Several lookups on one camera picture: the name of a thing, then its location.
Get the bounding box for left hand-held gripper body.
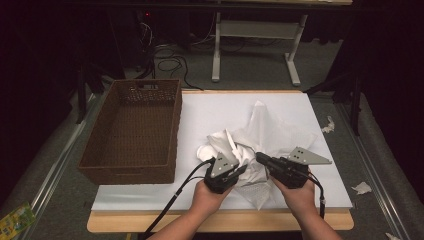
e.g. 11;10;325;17
203;152;241;195

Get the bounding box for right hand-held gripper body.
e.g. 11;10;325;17
266;146;333;190

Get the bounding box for white mesh laundry bag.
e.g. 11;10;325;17
231;100;318;211

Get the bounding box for brown wicker basket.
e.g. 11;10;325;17
78;78;183;186

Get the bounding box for person's left hand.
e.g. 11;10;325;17
189;181;233;219

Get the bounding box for person's right hand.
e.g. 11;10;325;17
270;176;316;218

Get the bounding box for white board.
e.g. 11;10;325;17
90;92;354;212

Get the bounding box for black stand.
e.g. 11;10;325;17
74;61;126;125
303;64;365;137

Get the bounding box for green printed packet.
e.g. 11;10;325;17
0;202;36;240

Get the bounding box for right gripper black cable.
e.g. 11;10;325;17
304;172;327;220

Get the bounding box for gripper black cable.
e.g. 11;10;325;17
142;157;216;240
304;172;327;220

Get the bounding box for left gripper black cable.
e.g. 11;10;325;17
142;157;216;240

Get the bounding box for metal floor rail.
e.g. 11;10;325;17
14;93;105;240
334;103;406;240

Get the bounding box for white metal desk frame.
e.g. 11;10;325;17
211;11;309;87

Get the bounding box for black cables on floor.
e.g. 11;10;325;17
154;43;205;92

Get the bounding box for dark equipment with hanging wires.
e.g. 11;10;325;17
134;9;158;80

